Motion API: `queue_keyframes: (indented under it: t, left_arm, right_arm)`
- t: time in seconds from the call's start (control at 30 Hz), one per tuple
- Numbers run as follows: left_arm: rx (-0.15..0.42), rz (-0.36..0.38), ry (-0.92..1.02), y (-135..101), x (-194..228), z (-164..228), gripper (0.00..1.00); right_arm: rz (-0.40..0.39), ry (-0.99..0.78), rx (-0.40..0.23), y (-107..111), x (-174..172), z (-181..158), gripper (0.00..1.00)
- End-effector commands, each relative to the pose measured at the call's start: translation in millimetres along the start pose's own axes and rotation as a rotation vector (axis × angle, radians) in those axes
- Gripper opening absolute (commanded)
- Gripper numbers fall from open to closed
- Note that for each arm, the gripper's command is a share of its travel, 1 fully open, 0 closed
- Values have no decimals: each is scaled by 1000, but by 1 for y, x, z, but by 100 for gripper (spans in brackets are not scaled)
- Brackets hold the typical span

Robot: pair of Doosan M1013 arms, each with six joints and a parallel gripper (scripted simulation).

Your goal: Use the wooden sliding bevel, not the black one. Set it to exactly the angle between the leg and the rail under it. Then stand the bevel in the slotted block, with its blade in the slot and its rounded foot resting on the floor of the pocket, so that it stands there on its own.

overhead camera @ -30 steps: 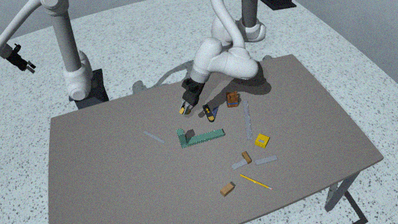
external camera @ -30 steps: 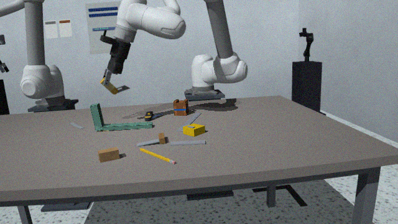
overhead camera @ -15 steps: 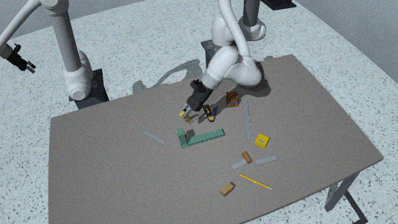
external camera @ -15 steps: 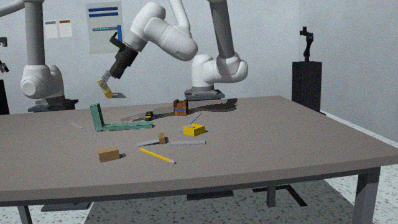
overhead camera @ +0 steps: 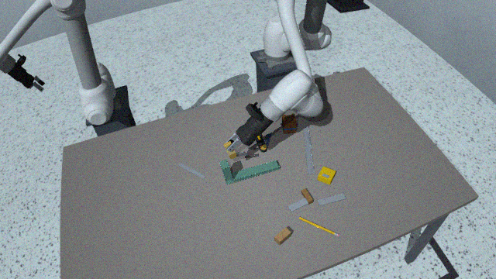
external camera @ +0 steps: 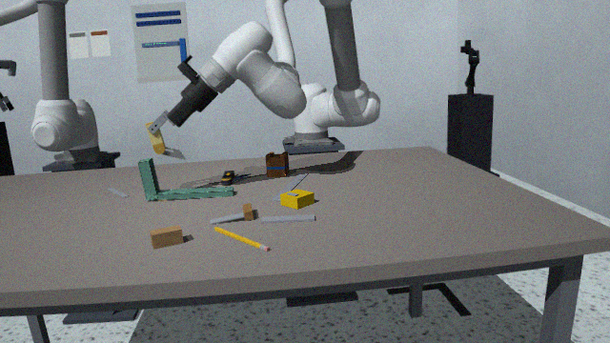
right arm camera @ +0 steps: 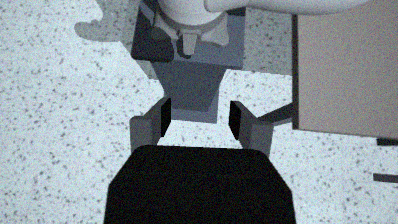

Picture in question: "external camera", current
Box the yellow pencil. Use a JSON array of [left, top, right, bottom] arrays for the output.
[[214, 227, 270, 252]]

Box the green angled bar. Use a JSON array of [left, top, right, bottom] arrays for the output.
[[137, 158, 234, 200]]

